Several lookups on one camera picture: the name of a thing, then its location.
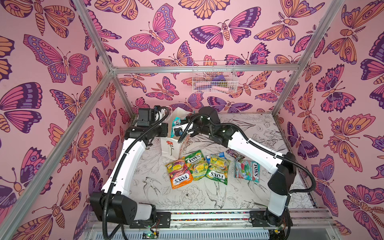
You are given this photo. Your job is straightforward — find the teal Fox's fruits bag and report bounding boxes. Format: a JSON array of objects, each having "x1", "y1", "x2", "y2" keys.
[{"x1": 235, "y1": 159, "x2": 260, "y2": 183}]

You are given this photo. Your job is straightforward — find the white paper bag with flower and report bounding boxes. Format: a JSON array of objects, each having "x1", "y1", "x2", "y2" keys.
[{"x1": 160, "y1": 108, "x2": 191, "y2": 160}]

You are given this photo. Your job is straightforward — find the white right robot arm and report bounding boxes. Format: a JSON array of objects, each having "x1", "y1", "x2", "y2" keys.
[{"x1": 172, "y1": 107, "x2": 297, "y2": 226}]

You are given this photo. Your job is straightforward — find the purple snack bar wrapper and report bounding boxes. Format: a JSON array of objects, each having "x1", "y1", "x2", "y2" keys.
[{"x1": 226, "y1": 149, "x2": 245, "y2": 161}]

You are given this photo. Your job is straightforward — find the teal snack packet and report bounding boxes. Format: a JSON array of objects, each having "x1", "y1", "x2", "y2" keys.
[{"x1": 171, "y1": 117, "x2": 183, "y2": 138}]

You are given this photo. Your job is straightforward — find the blue snack packet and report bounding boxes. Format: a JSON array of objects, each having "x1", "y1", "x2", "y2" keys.
[{"x1": 205, "y1": 151, "x2": 226, "y2": 164}]

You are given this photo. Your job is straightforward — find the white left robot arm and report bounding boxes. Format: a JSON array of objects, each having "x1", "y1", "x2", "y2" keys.
[{"x1": 90, "y1": 123, "x2": 168, "y2": 227}]

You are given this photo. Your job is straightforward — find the green Fox's spring tea bag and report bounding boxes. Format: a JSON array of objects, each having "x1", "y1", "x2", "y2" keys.
[{"x1": 183, "y1": 150, "x2": 209, "y2": 181}]

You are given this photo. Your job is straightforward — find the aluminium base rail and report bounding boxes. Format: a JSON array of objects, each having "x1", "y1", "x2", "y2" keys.
[{"x1": 83, "y1": 208, "x2": 337, "y2": 240}]

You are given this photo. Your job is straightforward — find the aluminium frame post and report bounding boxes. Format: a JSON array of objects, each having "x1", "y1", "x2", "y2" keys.
[{"x1": 271, "y1": 0, "x2": 346, "y2": 116}]

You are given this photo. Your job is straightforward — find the white wire basket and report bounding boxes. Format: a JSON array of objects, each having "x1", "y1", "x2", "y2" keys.
[{"x1": 191, "y1": 60, "x2": 239, "y2": 95}]

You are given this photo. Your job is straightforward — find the orange Fox's candy bag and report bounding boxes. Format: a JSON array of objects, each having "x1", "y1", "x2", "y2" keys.
[{"x1": 166, "y1": 160, "x2": 194, "y2": 189}]

